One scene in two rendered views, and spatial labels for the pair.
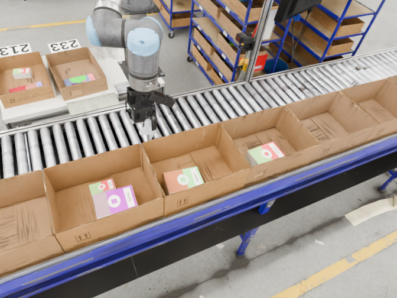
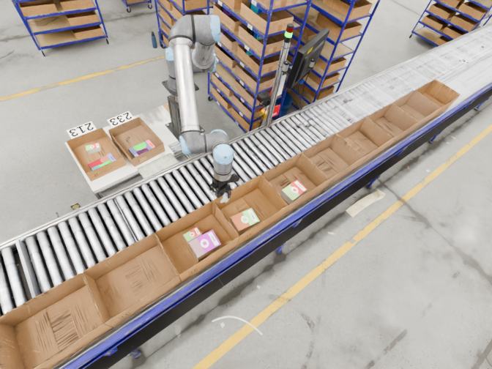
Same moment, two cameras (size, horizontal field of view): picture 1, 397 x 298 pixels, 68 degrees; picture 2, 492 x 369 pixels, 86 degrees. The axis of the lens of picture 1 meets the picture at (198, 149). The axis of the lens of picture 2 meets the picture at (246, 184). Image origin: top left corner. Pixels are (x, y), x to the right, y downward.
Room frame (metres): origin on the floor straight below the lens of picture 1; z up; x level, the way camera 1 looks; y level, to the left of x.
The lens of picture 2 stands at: (-0.03, 0.27, 2.50)
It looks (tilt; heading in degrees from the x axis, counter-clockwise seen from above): 55 degrees down; 346
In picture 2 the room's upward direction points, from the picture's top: 11 degrees clockwise
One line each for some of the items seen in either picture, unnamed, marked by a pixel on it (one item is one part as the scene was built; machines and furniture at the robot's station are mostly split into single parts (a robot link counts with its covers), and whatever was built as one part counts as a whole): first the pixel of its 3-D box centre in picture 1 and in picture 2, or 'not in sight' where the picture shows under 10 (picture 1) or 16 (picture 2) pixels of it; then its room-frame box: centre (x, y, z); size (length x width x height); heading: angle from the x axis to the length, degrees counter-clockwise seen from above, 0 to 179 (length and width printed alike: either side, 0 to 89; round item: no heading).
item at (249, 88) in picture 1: (264, 106); (282, 145); (1.59, -0.40, 0.72); 0.52 x 0.05 x 0.05; 32
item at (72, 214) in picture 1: (105, 194); (198, 239); (0.60, 0.34, 0.96); 0.39 x 0.29 x 0.17; 122
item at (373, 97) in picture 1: (375, 109); (360, 142); (1.43, -0.99, 0.96); 0.39 x 0.29 x 0.17; 122
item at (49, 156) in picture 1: (51, 161); (141, 217); (0.87, 0.76, 0.72); 0.52 x 0.05 x 0.05; 32
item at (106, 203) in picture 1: (116, 205); (205, 244); (0.58, 0.30, 0.92); 0.16 x 0.11 x 0.07; 119
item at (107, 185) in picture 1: (103, 189); (192, 235); (0.65, 0.38, 0.91); 0.10 x 0.06 x 0.05; 122
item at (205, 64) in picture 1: (211, 55); (228, 94); (2.99, 0.02, 0.19); 0.40 x 0.30 x 0.10; 30
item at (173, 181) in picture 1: (183, 184); (244, 221); (0.73, 0.04, 0.92); 0.16 x 0.11 x 0.07; 115
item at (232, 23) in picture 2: not in sight; (235, 15); (2.98, 0.01, 1.19); 0.40 x 0.30 x 0.10; 32
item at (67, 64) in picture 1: (76, 72); (137, 140); (1.55, 0.87, 0.80); 0.38 x 0.28 x 0.10; 38
